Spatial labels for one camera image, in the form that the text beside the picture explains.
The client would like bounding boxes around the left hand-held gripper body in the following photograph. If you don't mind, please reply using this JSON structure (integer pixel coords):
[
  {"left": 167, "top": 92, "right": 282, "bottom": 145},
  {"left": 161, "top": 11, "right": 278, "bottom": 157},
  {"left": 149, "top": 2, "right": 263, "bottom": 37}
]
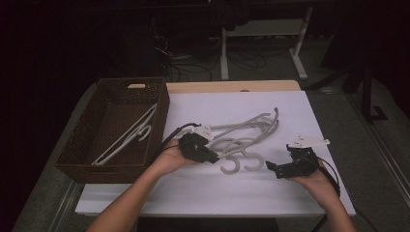
[{"left": 178, "top": 124, "right": 215, "bottom": 162}]

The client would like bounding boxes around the person's right hand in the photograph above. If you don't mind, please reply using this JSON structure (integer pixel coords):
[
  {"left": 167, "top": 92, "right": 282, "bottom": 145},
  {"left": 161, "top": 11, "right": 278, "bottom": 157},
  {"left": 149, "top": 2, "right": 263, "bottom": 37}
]
[{"left": 289, "top": 159, "right": 340, "bottom": 209}]

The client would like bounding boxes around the bundle of black floor cables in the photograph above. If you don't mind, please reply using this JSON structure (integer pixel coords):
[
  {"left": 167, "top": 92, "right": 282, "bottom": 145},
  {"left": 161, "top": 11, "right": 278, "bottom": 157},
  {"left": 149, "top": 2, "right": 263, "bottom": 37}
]
[{"left": 154, "top": 35, "right": 269, "bottom": 82}]

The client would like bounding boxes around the dark metal stand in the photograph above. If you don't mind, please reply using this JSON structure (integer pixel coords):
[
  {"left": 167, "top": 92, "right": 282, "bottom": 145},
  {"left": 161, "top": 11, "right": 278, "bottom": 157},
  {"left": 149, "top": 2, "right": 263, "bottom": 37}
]
[{"left": 304, "top": 62, "right": 390, "bottom": 124}]

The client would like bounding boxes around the brown wicker basket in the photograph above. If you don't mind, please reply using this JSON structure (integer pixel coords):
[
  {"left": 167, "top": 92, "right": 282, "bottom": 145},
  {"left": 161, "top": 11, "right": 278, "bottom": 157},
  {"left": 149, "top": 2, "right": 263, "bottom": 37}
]
[{"left": 55, "top": 76, "right": 171, "bottom": 185}]

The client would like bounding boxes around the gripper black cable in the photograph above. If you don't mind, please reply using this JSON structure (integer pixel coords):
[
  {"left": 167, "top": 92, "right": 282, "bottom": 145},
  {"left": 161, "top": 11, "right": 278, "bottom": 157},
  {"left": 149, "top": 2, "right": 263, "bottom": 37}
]
[
  {"left": 316, "top": 156, "right": 342, "bottom": 198},
  {"left": 150, "top": 122, "right": 203, "bottom": 162}
]

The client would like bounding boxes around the grey plastic hanger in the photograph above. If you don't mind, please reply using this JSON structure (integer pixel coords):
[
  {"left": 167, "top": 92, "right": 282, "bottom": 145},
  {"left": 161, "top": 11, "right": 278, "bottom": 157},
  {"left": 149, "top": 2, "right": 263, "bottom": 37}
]
[
  {"left": 91, "top": 102, "right": 159, "bottom": 167},
  {"left": 207, "top": 112, "right": 275, "bottom": 176},
  {"left": 209, "top": 107, "right": 280, "bottom": 172}
]

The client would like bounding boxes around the white sheet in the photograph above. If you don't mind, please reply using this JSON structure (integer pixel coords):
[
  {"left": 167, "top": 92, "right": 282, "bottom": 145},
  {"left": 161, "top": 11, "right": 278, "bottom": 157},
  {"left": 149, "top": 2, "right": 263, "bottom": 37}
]
[{"left": 74, "top": 90, "right": 357, "bottom": 218}]

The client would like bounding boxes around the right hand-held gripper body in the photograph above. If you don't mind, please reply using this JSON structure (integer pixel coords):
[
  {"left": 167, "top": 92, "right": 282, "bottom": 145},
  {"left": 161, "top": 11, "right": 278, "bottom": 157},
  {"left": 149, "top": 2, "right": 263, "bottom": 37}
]
[{"left": 285, "top": 136, "right": 332, "bottom": 178}]

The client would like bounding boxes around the white metal desk frame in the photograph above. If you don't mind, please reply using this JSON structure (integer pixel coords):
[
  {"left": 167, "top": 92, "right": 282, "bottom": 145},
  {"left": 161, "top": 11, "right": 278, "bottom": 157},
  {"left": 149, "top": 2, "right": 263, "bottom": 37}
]
[{"left": 220, "top": 5, "right": 314, "bottom": 81}]

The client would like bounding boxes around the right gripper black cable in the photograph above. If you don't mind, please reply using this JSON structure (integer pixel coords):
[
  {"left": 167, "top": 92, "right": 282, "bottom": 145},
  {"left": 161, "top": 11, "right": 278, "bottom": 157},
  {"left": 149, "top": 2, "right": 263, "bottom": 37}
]
[{"left": 316, "top": 156, "right": 342, "bottom": 198}]

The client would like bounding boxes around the person's left hand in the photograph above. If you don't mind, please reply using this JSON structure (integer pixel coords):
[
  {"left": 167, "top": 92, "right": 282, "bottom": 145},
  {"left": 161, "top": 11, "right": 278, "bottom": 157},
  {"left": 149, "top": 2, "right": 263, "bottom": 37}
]
[{"left": 150, "top": 138, "right": 198, "bottom": 177}]

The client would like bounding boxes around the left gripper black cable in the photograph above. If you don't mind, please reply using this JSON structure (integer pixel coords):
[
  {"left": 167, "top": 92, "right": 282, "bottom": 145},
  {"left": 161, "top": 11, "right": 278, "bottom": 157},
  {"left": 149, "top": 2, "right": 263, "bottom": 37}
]
[{"left": 150, "top": 122, "right": 203, "bottom": 162}]

